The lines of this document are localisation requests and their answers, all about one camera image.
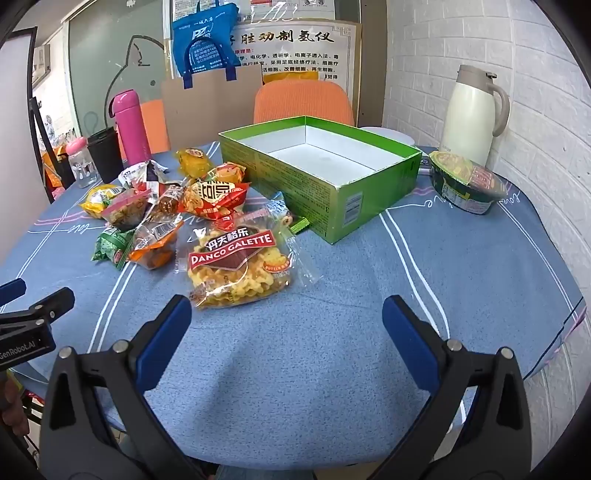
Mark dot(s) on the cream thermos jug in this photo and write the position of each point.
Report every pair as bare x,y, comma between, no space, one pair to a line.
466,120

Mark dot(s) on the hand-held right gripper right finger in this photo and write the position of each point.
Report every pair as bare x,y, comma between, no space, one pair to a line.
411,341

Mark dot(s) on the white panel with black frame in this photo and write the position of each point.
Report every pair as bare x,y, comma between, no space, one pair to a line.
14,138

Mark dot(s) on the large waffle cookie packet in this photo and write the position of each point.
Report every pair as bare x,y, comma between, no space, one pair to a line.
240,272

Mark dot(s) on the white plate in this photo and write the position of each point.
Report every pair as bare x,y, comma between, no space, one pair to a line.
392,134

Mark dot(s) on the person's left hand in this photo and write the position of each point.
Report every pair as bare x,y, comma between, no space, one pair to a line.
10,408

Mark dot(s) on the brown paper bag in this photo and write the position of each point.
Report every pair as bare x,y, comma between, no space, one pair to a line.
207,110

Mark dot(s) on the pink-edged clear snack packet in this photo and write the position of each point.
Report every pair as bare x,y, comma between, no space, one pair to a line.
124,212

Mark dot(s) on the small colourful snack packet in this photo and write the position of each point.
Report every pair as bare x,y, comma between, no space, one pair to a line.
281,212

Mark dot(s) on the blue striped tablecloth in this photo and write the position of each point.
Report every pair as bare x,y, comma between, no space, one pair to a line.
323,369

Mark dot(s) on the instant noodle bowl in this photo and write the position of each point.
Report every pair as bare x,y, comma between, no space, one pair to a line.
461,194

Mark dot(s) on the clear bottle with pink lid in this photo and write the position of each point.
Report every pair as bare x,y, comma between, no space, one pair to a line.
81,164

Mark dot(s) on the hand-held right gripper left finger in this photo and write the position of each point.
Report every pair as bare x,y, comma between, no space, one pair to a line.
164,350

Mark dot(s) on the yellow cake packet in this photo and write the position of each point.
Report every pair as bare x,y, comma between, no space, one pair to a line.
194,161

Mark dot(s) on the brown snack packet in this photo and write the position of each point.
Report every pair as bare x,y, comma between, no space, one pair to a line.
168,201

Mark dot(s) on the large yellow snack packet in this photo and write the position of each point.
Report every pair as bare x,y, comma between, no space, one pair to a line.
97,201

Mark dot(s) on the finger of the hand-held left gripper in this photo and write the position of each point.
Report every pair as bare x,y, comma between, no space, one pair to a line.
51,307
11,291

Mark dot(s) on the red-orange crisp packet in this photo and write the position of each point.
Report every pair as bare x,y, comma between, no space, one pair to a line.
212,198

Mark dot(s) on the white air conditioner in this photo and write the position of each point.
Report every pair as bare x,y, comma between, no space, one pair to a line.
41,60

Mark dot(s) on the green cardboard box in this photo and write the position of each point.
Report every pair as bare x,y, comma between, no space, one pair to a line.
286,184

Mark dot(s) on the black cup with lid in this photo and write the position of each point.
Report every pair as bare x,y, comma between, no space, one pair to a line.
106,157

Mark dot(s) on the wall poster with black writing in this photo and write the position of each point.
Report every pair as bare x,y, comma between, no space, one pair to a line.
295,50

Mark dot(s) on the pink thermos bottle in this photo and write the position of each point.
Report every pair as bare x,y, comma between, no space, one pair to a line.
131,129

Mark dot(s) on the green snack packet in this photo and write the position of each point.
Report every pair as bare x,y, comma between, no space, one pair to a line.
108,244

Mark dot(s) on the blue tote bag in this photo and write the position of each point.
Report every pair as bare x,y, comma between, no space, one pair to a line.
203,41

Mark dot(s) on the clear packet of brown snacks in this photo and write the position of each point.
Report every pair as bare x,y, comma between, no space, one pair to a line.
154,251

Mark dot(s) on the black stand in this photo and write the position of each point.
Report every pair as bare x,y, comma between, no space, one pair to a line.
44,138

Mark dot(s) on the orange snack packet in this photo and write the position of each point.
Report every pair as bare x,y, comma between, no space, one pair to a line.
228,173

